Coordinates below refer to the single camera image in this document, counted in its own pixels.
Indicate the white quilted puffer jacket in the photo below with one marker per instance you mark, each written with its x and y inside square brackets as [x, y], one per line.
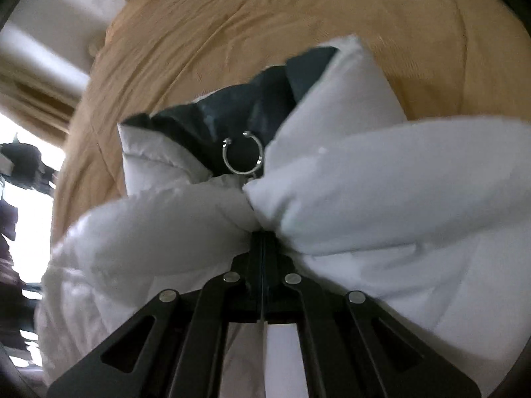
[373, 199]

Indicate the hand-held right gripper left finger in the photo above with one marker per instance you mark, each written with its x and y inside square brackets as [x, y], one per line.
[248, 266]

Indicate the dark equipment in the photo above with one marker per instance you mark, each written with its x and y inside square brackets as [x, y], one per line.
[25, 161]

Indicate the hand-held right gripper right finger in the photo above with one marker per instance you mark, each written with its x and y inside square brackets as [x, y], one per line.
[278, 266]

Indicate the beige curtain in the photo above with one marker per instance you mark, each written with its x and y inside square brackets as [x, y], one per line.
[37, 95]

